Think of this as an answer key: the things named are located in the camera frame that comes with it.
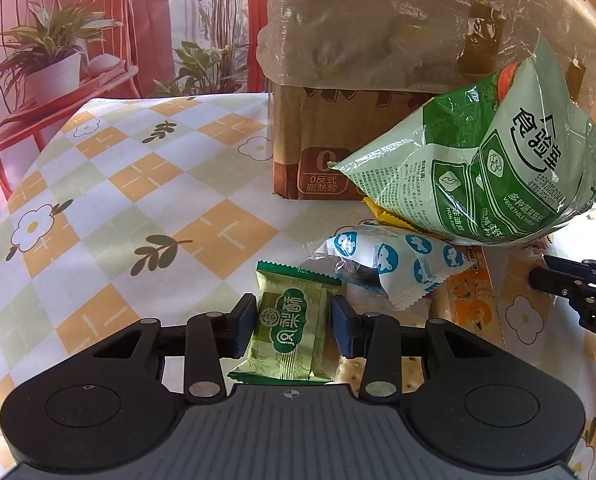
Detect yellow snack packet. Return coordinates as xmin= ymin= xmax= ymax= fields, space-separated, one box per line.
xmin=363 ymin=196 xmax=419 ymax=231

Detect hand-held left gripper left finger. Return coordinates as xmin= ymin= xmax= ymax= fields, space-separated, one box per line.
xmin=90 ymin=294 xmax=257 ymax=402

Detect checkered floral tablecloth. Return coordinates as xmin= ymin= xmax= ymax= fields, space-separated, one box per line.
xmin=0 ymin=92 xmax=596 ymax=480

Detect printed room backdrop cloth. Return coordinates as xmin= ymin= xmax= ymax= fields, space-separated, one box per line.
xmin=0 ymin=0 xmax=271 ymax=241

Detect large green snack bag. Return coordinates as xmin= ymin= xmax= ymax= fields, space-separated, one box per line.
xmin=328 ymin=35 xmax=596 ymax=247

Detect white blue-spotted snack packet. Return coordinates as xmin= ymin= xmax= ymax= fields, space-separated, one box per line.
xmin=305 ymin=225 xmax=473 ymax=308

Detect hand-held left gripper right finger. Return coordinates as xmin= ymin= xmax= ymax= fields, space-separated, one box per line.
xmin=330 ymin=296 xmax=486 ymax=402

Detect orange cracker packet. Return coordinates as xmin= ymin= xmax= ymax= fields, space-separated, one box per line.
xmin=335 ymin=245 xmax=553 ymax=396

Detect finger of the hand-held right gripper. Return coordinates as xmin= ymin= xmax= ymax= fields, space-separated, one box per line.
xmin=528 ymin=255 xmax=596 ymax=302

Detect brown cardboard box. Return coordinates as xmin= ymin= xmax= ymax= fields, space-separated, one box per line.
xmin=270 ymin=0 xmax=596 ymax=202

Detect small green pastry packet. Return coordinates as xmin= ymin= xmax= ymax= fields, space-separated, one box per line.
xmin=226 ymin=260 xmax=345 ymax=385

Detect translucent dotted plastic bag liner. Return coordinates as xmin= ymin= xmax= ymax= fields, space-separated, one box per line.
xmin=255 ymin=0 xmax=596 ymax=111

